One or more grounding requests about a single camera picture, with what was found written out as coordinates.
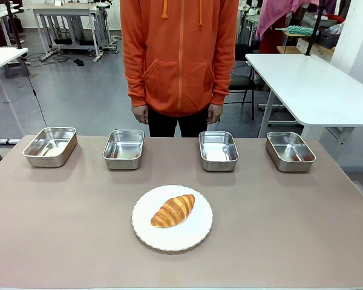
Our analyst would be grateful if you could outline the person's right hand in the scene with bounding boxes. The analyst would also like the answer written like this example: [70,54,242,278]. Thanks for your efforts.
[132,105,149,124]

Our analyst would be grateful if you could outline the person's left hand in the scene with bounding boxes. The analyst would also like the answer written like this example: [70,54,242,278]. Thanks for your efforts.
[208,103,223,124]

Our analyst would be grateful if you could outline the person's right forearm orange sleeve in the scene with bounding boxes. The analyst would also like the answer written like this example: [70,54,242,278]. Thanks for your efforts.
[123,60,148,108]

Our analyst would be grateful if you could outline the person's left forearm orange sleeve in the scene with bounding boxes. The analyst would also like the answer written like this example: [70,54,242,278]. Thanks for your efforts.
[211,57,234,106]

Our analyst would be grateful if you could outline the rectangular steel container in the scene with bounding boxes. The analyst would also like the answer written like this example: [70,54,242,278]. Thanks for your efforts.
[198,130,240,173]
[22,126,78,168]
[102,129,145,170]
[265,131,317,173]

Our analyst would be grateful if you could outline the golden croissant bread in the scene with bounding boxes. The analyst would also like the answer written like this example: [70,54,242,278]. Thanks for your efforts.
[150,194,196,228]

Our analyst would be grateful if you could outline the black trousers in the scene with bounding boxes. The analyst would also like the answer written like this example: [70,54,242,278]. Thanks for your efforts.
[146,106,212,138]

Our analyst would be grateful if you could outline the black folding chair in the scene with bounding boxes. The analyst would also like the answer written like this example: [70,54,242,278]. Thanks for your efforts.
[229,43,257,121]

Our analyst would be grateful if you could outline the orange zip hoodie torso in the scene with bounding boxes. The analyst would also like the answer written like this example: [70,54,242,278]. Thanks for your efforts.
[120,0,240,118]

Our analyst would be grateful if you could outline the red hanging cloth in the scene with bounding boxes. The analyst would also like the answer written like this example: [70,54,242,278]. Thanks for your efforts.
[258,14,287,54]

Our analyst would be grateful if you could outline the large white side table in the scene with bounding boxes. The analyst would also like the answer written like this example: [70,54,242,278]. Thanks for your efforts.
[244,53,363,152]

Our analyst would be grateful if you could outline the pink hanging cloth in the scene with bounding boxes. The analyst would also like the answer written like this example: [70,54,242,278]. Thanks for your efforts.
[256,0,321,37]

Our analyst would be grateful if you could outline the teal microfibre duster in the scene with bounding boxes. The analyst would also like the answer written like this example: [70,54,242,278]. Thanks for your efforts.
[275,25,320,37]

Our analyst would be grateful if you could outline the grey metal workbench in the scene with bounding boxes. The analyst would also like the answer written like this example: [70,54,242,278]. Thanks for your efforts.
[33,2,105,63]

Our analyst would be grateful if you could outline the black clamp pole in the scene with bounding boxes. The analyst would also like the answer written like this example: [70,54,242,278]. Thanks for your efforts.
[304,0,326,57]

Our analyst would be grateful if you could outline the white scalloped plate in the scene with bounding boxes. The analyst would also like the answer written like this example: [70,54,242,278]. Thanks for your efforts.
[131,184,214,252]

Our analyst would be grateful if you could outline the black plastic crate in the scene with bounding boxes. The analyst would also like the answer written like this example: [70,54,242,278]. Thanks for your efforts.
[318,27,341,50]

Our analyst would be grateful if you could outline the small white side table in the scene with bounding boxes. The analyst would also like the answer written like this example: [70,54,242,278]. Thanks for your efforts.
[0,47,29,137]

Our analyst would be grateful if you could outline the black stand pole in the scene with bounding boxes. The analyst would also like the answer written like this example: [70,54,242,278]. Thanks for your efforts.
[5,0,24,51]

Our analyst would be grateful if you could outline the thin black hanging cable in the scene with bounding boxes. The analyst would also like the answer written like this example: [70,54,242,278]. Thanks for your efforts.
[24,60,48,128]

